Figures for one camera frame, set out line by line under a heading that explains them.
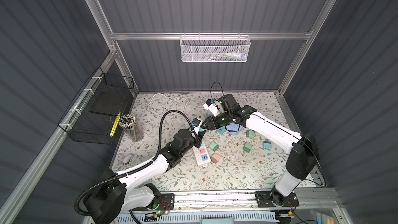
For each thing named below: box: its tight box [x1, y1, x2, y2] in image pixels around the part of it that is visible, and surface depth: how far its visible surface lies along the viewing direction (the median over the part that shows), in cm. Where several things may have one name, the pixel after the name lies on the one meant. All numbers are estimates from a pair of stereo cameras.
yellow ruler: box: [109, 112, 121, 137], surface depth 71 cm
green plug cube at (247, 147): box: [242, 142, 253, 153], surface depth 92 cm
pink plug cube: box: [210, 152, 221, 164], surface depth 87 cm
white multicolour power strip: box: [192, 140, 211, 166], surface depth 88 cm
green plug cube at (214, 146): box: [209, 142, 220, 152], surface depth 92 cm
